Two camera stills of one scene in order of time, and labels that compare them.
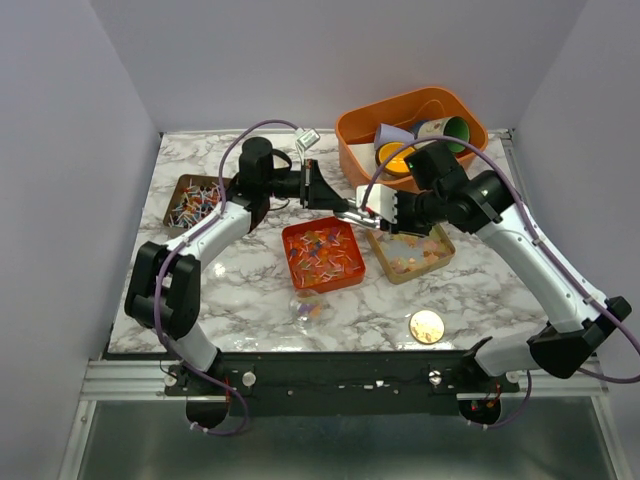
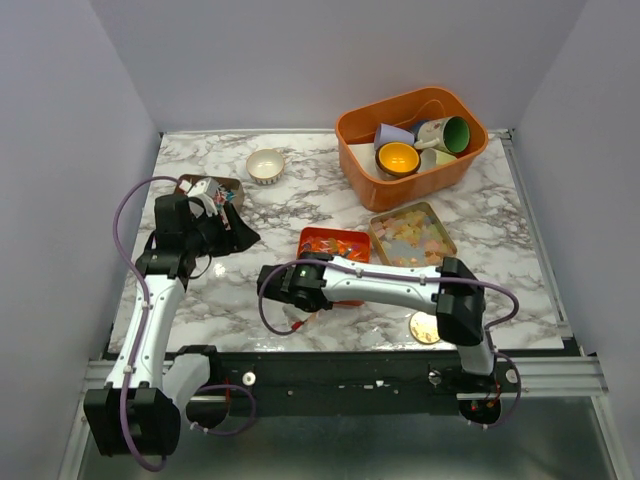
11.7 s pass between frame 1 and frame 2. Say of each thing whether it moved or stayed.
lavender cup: stayed
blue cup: stayed
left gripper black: moved
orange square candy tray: moved
